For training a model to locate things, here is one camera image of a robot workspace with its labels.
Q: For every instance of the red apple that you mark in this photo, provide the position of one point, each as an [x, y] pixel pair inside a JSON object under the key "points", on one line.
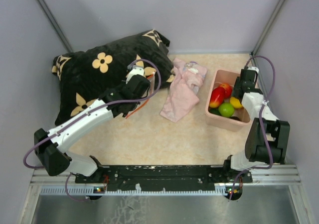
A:
{"points": [[228, 90]]}

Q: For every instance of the dark brown fruit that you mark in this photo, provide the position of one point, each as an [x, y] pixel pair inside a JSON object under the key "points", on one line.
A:
{"points": [[235, 118]]}

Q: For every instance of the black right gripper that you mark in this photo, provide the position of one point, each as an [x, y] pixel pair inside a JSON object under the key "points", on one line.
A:
{"points": [[237, 84]]}

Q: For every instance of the pink cloth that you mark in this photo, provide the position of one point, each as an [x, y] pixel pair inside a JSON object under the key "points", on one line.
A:
{"points": [[182, 97]]}

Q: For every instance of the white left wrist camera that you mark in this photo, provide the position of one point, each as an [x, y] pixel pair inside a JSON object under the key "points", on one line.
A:
{"points": [[136, 70]]}

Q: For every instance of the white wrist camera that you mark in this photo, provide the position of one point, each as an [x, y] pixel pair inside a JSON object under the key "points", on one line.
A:
{"points": [[252, 68], [136, 70]]}

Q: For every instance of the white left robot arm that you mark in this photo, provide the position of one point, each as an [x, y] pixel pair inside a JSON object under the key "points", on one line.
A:
{"points": [[52, 147]]}

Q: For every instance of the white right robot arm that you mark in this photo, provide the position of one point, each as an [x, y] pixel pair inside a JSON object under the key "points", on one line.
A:
{"points": [[268, 137]]}

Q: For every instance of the yellow pear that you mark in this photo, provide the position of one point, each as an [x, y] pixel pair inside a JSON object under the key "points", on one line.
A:
{"points": [[235, 103]]}

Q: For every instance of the pink plastic bin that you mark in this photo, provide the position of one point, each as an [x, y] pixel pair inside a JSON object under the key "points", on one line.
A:
{"points": [[225, 76]]}

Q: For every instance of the black flower-pattern pillow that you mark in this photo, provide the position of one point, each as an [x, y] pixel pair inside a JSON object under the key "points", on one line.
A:
{"points": [[85, 75]]}

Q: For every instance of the red yellow mango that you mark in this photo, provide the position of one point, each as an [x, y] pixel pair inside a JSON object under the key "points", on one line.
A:
{"points": [[217, 97]]}

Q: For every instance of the clear zip bag orange zipper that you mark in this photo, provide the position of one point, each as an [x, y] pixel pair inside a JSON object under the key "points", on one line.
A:
{"points": [[150, 91]]}

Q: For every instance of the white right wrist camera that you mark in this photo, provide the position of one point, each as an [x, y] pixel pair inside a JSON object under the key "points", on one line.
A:
{"points": [[252, 68]]}

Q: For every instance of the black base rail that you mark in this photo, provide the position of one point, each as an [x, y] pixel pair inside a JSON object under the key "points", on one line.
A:
{"points": [[160, 178]]}

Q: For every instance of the green apple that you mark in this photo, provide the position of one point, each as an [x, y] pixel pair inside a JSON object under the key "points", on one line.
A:
{"points": [[226, 110]]}

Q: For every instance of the aluminium frame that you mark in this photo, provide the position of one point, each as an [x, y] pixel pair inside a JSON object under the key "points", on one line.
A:
{"points": [[232, 191]]}

